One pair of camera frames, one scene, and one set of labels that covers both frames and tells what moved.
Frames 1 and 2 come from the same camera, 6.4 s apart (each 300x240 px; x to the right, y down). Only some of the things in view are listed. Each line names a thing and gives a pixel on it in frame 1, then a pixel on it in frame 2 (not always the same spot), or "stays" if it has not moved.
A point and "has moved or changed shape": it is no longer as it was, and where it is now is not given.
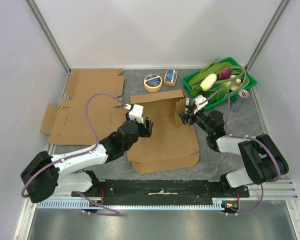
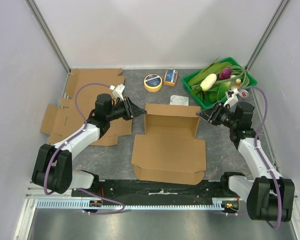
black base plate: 162,192 stays
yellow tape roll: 152,83 stays
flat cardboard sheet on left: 69,125 stays
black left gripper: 146,131 -> 131,109
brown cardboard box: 173,145 has moved or changed shape
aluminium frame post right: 277,16 stays
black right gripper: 190,117 -> 214,113
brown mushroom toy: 235,86 stays
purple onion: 225,73 stays
